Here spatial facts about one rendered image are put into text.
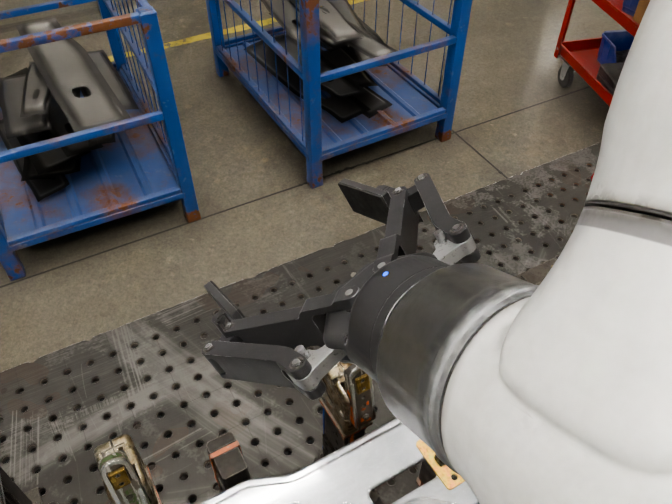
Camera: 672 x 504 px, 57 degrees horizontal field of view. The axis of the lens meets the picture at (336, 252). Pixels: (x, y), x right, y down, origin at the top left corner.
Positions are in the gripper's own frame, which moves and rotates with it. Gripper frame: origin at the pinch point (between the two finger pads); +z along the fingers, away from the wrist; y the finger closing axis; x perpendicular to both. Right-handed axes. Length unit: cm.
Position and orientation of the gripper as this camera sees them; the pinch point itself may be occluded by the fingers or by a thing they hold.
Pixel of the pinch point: (290, 247)
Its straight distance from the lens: 49.0
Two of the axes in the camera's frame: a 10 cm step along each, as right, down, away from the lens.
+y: 7.6, -6.1, 2.3
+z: -4.5, -2.5, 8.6
